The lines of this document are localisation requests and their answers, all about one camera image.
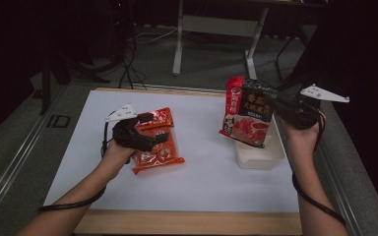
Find black metal stand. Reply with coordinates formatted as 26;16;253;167
273;30;311;91

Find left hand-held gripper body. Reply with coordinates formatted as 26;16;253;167
104;103;165;152

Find black floor cables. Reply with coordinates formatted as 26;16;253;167
117;38;148;90

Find clear packet of orange cubes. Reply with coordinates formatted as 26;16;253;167
130;126;186;176

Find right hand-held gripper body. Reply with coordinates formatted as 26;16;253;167
275;83;351;131

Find black floor bracket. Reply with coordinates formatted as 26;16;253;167
46;114;72;130

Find white metal desk frame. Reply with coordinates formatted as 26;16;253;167
171;0;327;81

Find person's right hand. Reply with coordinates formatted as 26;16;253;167
280;108;328;157

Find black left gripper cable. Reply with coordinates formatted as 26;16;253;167
37;120;110;213

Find white floor cable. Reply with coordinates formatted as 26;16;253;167
133;27;179;44

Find red seasoning packet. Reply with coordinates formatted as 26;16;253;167
135;106;175;131

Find person's left hand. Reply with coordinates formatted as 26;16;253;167
101;139;138;169

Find black tripod stand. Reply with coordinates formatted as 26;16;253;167
38;45;113;116

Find red and black soup packet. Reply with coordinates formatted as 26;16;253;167
219;76;281;149

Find white plastic box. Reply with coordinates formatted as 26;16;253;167
234;114;286;171

